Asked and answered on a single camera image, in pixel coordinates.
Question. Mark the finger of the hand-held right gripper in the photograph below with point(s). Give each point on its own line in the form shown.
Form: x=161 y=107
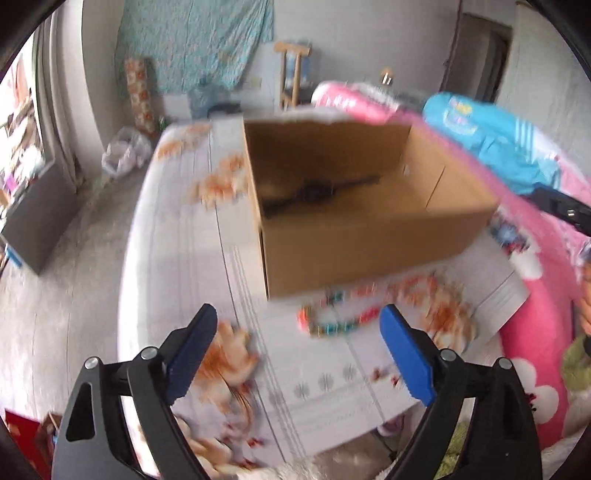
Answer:
x=558 y=205

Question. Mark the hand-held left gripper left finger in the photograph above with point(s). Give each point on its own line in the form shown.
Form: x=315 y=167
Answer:
x=194 y=350

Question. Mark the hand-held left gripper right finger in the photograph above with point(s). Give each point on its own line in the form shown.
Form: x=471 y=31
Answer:
x=406 y=350

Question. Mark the brown cardboard box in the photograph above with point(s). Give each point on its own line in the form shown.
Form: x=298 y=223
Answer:
x=369 y=244

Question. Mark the person's right hand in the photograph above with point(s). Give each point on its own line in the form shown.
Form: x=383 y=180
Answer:
x=586 y=309

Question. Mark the floral white bedsheet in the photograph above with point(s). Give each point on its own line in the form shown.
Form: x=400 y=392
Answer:
x=194 y=258

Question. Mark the blue striped garment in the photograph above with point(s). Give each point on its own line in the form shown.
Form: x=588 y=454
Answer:
x=489 y=134

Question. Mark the green cloth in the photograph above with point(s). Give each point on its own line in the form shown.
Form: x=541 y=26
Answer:
x=577 y=364

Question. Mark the dark doorway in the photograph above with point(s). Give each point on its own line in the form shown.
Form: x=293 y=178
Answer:
x=480 y=60

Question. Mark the black wristwatch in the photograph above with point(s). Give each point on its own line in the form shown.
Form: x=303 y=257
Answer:
x=314 y=191

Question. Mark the red box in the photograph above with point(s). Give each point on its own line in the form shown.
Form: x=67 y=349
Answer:
x=23 y=443

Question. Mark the white fluffy blanket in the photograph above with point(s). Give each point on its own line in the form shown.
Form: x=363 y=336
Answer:
x=568 y=461

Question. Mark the grey cabinet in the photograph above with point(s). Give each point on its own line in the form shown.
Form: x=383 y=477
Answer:
x=39 y=217

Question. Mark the clear plastic bag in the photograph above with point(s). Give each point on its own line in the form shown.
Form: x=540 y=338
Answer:
x=124 y=152

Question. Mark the pink white pillow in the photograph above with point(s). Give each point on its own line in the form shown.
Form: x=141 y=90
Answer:
x=351 y=99

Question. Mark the grey blue plastic bag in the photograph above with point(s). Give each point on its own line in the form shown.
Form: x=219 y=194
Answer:
x=205 y=101

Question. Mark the orange patterned tall box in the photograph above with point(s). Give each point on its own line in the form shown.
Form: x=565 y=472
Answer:
x=141 y=97

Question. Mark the wooden chair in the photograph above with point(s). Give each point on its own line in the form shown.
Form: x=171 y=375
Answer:
x=284 y=69

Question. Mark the teal floral hanging cloth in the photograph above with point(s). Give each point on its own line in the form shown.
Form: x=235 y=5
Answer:
x=194 y=41

